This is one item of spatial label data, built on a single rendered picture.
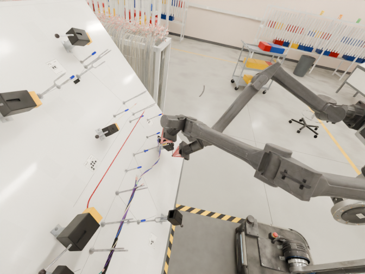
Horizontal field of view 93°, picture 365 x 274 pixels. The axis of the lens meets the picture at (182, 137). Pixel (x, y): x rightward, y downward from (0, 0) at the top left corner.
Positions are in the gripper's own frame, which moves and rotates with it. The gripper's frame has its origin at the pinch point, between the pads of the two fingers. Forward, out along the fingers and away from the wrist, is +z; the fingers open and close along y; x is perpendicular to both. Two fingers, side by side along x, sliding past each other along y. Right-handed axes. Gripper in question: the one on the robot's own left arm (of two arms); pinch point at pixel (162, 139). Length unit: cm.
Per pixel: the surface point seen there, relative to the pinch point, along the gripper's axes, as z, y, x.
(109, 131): -12.7, 15.9, -27.7
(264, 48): -20, -332, 219
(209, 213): 79, 7, 104
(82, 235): -15, 49, -27
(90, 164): -5.5, 26.7, -29.4
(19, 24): -21, -4, -63
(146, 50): -5, -65, -21
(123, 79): -6.1, -23.0, -28.9
